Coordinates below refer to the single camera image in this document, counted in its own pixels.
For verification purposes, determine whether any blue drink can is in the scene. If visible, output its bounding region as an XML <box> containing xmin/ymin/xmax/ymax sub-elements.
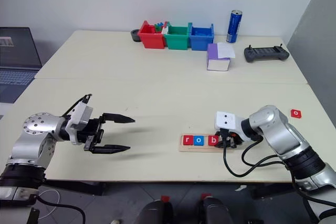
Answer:
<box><xmin>226</xmin><ymin>9</ymin><xmax>243</xmax><ymax>44</ymax></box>

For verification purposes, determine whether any dark rounded shape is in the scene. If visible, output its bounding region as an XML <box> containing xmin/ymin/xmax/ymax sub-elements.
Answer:
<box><xmin>134</xmin><ymin>199</ymin><xmax>174</xmax><ymax>224</ymax></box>
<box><xmin>200</xmin><ymin>196</ymin><xmax>233</xmax><ymax>224</ymax></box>

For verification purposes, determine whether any red plastic bin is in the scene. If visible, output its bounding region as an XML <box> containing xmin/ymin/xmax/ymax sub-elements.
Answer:
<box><xmin>138</xmin><ymin>19</ymin><xmax>166</xmax><ymax>50</ymax></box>

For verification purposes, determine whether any blue plastic bin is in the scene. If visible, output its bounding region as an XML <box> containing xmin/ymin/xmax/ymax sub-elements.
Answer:
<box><xmin>187</xmin><ymin>22</ymin><xmax>215</xmax><ymax>51</ymax></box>

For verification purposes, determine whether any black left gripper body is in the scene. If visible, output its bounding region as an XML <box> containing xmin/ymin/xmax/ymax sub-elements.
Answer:
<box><xmin>77</xmin><ymin>115</ymin><xmax>106</xmax><ymax>154</ymax></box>

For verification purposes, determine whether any purple and white box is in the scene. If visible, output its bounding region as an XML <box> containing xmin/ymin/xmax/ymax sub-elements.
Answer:
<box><xmin>206</xmin><ymin>42</ymin><xmax>233</xmax><ymax>72</ymax></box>

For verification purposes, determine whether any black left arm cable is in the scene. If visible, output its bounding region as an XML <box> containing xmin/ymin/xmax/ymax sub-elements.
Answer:
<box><xmin>61</xmin><ymin>93</ymin><xmax>93</xmax><ymax>118</ymax></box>

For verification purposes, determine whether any black floor cable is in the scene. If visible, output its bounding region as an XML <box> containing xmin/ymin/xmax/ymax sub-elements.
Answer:
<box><xmin>33</xmin><ymin>194</ymin><xmax>86</xmax><ymax>224</ymax></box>

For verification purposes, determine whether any grey laptop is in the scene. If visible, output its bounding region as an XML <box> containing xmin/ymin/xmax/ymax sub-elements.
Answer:
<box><xmin>0</xmin><ymin>27</ymin><xmax>43</xmax><ymax>104</ymax></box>

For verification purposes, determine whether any grey handheld controller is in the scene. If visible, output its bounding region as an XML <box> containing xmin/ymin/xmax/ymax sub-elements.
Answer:
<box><xmin>243</xmin><ymin>44</ymin><xmax>290</xmax><ymax>63</ymax></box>

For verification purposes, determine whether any black table frame bar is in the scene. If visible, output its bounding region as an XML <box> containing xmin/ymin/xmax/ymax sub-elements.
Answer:
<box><xmin>38</xmin><ymin>178</ymin><xmax>106</xmax><ymax>196</ymax></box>

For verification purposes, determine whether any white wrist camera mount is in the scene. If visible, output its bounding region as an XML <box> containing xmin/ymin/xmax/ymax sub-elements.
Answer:
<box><xmin>214</xmin><ymin>111</ymin><xmax>249</xmax><ymax>142</ymax></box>
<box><xmin>65</xmin><ymin>102</ymin><xmax>94</xmax><ymax>145</ymax></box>

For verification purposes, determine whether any wooden letter tray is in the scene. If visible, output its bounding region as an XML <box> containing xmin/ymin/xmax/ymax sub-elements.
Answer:
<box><xmin>178</xmin><ymin>134</ymin><xmax>235</xmax><ymax>154</ymax></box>

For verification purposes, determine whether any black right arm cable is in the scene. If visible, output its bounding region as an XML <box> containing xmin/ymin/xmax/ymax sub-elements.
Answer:
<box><xmin>222</xmin><ymin>129</ymin><xmax>286</xmax><ymax>178</ymax></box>

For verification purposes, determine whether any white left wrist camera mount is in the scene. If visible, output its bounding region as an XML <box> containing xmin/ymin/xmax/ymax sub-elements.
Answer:
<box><xmin>65</xmin><ymin>102</ymin><xmax>94</xmax><ymax>145</ymax></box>

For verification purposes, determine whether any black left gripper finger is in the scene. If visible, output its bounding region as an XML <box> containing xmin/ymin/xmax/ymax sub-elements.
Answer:
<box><xmin>90</xmin><ymin>144</ymin><xmax>131</xmax><ymax>155</ymax></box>
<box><xmin>102</xmin><ymin>113</ymin><xmax>137</xmax><ymax>124</ymax></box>

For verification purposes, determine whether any green plastic bin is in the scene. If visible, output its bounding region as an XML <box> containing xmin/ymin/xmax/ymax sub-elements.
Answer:
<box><xmin>163</xmin><ymin>21</ymin><xmax>191</xmax><ymax>51</ymax></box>

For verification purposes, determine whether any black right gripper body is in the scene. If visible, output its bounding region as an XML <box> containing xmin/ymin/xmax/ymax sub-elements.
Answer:
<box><xmin>214</xmin><ymin>129</ymin><xmax>244</xmax><ymax>150</ymax></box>

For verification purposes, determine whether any dark grey round bowl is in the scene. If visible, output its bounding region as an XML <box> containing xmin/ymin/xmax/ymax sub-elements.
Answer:
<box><xmin>130</xmin><ymin>28</ymin><xmax>143</xmax><ymax>43</ymax></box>

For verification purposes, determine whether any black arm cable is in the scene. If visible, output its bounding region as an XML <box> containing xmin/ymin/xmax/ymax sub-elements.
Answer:
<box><xmin>222</xmin><ymin>129</ymin><xmax>286</xmax><ymax>178</ymax></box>
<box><xmin>61</xmin><ymin>93</ymin><xmax>93</xmax><ymax>118</ymax></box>

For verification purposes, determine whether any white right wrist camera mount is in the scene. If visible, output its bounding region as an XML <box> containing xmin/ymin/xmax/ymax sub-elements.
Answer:
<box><xmin>214</xmin><ymin>111</ymin><xmax>249</xmax><ymax>142</ymax></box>

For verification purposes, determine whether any thin white floor cable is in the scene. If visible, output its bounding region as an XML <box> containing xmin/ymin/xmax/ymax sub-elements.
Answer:
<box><xmin>38</xmin><ymin>189</ymin><xmax>61</xmax><ymax>220</ymax></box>

